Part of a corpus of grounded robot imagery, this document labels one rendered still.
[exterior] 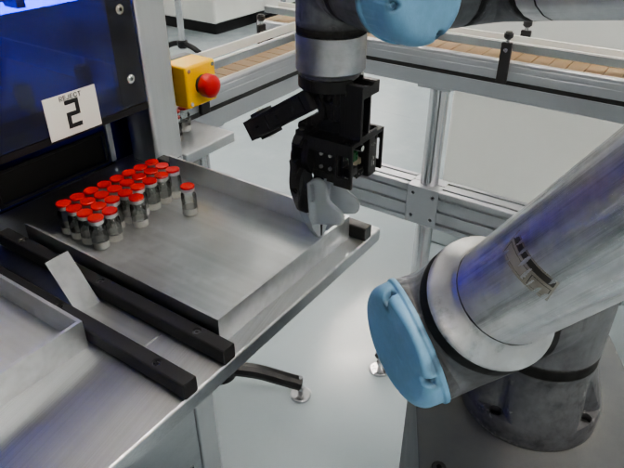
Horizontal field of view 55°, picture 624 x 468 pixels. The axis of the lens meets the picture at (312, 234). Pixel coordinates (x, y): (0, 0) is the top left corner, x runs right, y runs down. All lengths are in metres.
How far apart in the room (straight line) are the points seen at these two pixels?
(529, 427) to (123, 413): 0.41
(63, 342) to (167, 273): 0.17
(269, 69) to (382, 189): 0.55
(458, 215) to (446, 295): 1.20
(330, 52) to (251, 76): 0.74
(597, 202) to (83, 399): 0.48
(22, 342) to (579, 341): 0.57
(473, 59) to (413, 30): 0.99
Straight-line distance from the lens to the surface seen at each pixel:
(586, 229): 0.37
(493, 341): 0.48
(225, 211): 0.89
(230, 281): 0.74
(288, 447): 1.68
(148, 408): 0.61
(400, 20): 0.51
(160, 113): 1.02
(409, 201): 1.72
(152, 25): 0.98
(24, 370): 0.65
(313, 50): 0.63
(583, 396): 0.70
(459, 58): 1.51
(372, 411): 1.76
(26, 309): 0.76
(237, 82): 1.31
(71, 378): 0.66
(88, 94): 0.92
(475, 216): 1.66
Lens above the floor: 1.32
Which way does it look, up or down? 32 degrees down
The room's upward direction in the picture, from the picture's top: straight up
